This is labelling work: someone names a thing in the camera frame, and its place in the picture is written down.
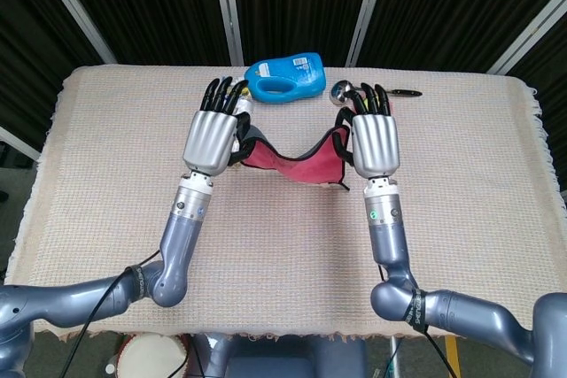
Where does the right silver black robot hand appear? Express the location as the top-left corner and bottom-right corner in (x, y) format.
(334, 81), (401, 180)

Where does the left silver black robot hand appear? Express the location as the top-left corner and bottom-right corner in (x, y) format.
(182, 76), (252, 177)

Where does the grey and red cloth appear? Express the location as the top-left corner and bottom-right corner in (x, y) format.
(229, 123), (351, 192)

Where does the plastic pack of bag rolls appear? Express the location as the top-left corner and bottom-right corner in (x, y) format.
(225, 81), (256, 117)

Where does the blue detergent bottle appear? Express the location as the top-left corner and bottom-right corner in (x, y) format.
(243, 51), (328, 105)

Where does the beige woven tablecloth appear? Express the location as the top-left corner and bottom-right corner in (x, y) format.
(0, 64), (567, 343)

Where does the dark pleated curtain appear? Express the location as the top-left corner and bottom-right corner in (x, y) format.
(0, 0), (567, 166)

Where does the white table leg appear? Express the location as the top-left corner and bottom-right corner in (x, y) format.
(388, 336), (402, 378)

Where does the yellow upright bar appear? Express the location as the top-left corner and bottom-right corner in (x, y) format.
(444, 336), (457, 378)

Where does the white round drum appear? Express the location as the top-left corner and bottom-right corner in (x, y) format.
(115, 333), (190, 378)

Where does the blue grey robot torso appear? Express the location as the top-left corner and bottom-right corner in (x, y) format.
(190, 333), (369, 378)

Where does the metal ladle with black handle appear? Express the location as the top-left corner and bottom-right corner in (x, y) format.
(328, 80), (423, 107)

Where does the white metal frame post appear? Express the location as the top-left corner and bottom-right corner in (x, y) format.
(210, 0), (245, 67)
(344, 0), (392, 68)
(29, 0), (117, 65)
(485, 0), (567, 76)
(0, 125), (42, 162)

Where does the black left arm strap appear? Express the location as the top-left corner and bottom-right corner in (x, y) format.
(125, 265), (147, 302)

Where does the black arm strap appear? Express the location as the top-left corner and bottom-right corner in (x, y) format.
(125, 265), (147, 302)
(407, 288), (429, 333)

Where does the black right arm strap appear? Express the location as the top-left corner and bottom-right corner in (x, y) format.
(407, 288), (429, 333)

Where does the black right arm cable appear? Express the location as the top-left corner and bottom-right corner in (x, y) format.
(376, 262), (457, 378)

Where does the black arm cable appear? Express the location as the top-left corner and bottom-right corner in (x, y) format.
(376, 262), (457, 378)
(73, 249), (160, 378)

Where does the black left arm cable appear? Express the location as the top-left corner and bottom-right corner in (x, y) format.
(73, 249), (160, 378)

